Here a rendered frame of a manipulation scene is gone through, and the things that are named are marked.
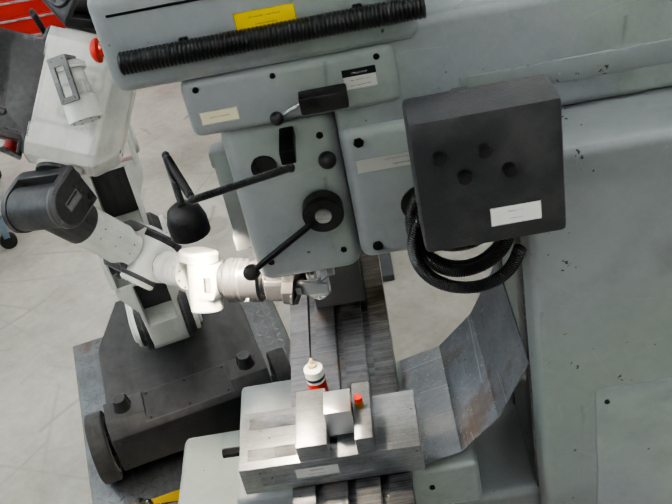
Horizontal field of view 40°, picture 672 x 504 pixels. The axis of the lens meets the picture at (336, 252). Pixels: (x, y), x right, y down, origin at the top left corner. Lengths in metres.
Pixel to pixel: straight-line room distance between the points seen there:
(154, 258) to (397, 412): 0.63
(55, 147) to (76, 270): 2.52
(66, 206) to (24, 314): 2.39
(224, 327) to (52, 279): 1.71
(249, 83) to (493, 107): 0.41
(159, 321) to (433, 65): 1.40
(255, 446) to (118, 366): 1.04
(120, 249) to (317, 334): 0.49
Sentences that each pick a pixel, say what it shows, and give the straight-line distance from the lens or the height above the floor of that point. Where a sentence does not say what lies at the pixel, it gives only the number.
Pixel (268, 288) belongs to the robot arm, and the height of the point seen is 1.24.
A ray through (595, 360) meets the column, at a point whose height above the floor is 1.12.
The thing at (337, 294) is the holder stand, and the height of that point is 0.95.
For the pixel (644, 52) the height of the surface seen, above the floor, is 1.64.
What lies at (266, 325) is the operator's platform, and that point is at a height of 0.40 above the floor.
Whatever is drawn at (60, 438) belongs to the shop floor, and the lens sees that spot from 3.57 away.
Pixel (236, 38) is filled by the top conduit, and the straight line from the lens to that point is 1.37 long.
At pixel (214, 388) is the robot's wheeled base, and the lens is 2.60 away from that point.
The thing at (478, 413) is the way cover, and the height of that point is 0.91.
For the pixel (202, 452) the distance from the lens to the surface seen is 2.26.
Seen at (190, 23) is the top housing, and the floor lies 1.82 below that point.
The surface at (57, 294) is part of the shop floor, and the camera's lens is 4.29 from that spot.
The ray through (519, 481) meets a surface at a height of 0.72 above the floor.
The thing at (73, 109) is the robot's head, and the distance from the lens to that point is 1.80.
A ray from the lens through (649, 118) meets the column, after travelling 1.51.
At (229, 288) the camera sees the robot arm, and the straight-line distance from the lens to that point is 1.81.
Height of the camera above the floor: 2.30
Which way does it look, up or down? 35 degrees down
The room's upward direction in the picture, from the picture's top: 12 degrees counter-clockwise
